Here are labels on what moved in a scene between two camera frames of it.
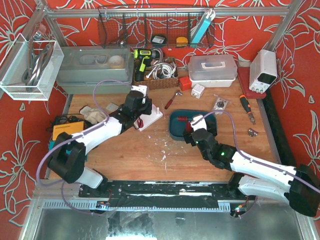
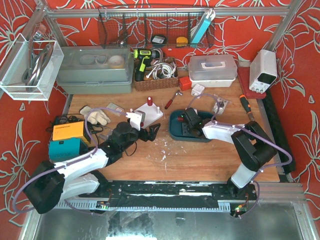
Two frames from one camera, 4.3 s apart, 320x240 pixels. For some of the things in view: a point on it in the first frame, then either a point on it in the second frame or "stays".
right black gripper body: [188, 136] → [187, 120]
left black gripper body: [146, 106] → [146, 133]
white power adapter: [197, 90] stays
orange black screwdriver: [247, 105] stays
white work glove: [94, 116] stays
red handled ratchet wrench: [170, 102] stays
